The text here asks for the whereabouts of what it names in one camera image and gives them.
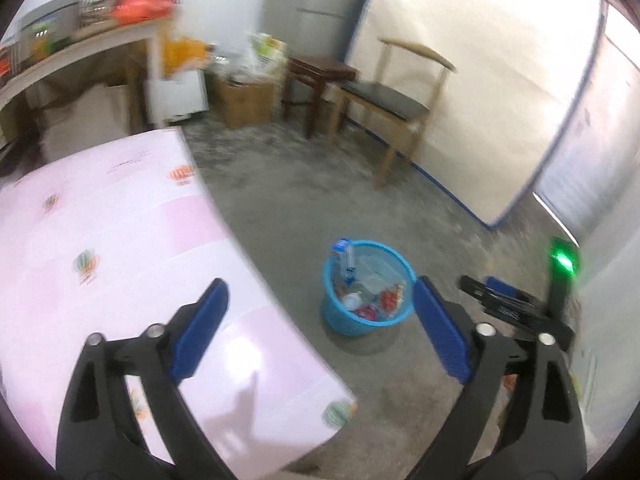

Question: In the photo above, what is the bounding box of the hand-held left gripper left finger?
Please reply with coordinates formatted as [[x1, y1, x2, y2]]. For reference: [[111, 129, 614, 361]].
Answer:
[[55, 277, 236, 480]]

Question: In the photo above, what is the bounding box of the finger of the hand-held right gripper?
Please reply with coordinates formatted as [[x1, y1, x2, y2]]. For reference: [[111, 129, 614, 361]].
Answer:
[[459, 275, 501, 306], [484, 276, 526, 301]]

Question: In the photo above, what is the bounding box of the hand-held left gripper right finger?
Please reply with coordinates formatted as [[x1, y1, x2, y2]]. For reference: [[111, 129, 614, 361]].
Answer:
[[405, 275, 588, 480]]

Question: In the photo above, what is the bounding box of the red snack packet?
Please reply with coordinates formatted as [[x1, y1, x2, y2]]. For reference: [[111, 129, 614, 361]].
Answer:
[[377, 284, 407, 311]]

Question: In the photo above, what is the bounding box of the blue plastic wastebasket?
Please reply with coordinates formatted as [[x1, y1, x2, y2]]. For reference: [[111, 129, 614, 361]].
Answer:
[[320, 240, 417, 337]]

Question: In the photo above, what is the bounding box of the blue white carton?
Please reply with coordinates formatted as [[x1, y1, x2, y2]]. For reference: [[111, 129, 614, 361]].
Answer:
[[332, 238, 358, 286]]

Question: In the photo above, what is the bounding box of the pink printed tablecloth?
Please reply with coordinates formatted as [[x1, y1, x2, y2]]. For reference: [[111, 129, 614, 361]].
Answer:
[[0, 127, 358, 471]]

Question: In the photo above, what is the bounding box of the white mattress blue trim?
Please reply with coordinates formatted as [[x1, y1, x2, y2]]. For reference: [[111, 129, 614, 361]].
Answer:
[[345, 0, 606, 231]]

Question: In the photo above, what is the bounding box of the wooden chair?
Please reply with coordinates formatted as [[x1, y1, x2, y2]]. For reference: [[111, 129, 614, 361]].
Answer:
[[327, 37, 458, 191]]

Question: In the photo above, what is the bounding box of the white low cabinet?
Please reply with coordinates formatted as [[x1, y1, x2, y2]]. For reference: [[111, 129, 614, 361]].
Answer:
[[147, 67, 210, 123]]

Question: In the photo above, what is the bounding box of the large cardboard box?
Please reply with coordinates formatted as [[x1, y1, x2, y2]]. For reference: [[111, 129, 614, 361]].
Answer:
[[40, 82, 131, 161]]

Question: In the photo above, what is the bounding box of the white support leg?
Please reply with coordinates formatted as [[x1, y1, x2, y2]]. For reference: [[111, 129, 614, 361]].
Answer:
[[146, 22, 168, 130]]

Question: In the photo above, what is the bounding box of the dark wooden stool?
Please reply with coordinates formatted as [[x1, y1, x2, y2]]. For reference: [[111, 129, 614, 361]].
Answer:
[[282, 55, 358, 140]]

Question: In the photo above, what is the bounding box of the orange plastic bag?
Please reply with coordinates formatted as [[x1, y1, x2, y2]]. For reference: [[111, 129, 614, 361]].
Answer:
[[160, 35, 208, 73]]

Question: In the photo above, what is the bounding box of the white green plastic bag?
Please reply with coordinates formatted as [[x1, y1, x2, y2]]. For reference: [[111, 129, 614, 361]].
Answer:
[[245, 32, 288, 78]]

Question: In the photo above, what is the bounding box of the long counter shelf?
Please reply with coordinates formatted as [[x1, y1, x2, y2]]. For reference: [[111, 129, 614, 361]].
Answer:
[[0, 22, 166, 111]]

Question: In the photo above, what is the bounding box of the grey metal appliance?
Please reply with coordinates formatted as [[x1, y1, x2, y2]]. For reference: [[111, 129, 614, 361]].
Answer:
[[17, 0, 83, 58]]

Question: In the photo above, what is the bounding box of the wire dish rack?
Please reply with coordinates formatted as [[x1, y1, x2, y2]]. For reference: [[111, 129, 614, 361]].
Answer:
[[77, 0, 118, 26]]

